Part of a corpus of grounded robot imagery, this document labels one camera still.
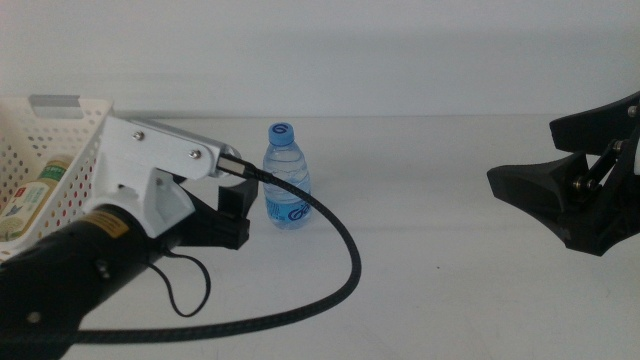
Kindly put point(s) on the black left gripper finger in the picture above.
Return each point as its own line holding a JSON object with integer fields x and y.
{"x": 240, "y": 197}

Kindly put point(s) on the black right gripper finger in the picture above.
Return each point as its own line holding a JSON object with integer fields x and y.
{"x": 540, "y": 190}
{"x": 595, "y": 127}

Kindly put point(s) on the small water bottle blue cap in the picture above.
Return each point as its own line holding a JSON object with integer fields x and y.
{"x": 285, "y": 150}

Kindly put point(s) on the yellow tea bottle white cap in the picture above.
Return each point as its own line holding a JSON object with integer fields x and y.
{"x": 30, "y": 200}

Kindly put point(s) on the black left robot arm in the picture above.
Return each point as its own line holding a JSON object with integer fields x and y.
{"x": 60, "y": 280}

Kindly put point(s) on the white perforated plastic basket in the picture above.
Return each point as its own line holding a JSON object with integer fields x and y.
{"x": 95, "y": 107}

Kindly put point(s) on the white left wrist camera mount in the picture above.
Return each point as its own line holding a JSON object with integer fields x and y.
{"x": 150, "y": 160}

